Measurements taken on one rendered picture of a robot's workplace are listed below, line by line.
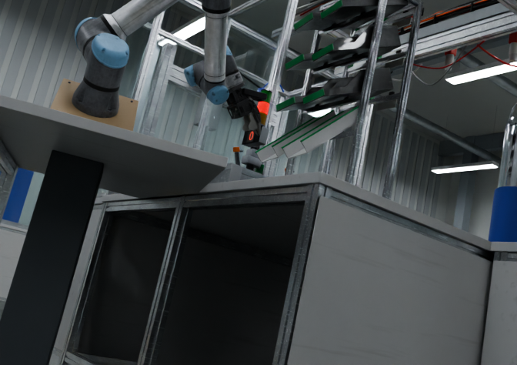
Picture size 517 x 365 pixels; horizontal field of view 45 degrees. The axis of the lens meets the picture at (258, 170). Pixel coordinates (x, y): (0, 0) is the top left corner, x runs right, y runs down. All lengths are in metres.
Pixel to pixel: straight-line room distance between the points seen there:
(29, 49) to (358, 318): 9.35
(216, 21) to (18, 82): 8.51
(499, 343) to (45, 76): 9.26
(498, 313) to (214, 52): 1.23
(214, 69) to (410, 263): 0.93
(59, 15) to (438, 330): 9.61
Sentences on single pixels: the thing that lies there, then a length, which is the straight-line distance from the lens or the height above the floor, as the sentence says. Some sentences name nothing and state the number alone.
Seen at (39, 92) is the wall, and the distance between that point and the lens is 10.51.
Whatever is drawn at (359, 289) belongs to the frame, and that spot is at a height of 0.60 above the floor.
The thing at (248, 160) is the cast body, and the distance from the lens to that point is 2.36.
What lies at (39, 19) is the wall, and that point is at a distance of 10.83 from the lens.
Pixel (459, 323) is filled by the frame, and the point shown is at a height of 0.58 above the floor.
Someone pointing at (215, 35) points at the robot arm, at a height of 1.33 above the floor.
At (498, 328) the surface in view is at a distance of 2.07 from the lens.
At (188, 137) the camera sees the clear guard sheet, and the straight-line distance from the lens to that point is 3.79.
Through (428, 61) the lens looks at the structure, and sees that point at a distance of 11.02.
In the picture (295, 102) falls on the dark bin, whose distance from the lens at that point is 2.13.
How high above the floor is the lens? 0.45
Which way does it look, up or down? 14 degrees up
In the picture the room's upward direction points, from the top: 13 degrees clockwise
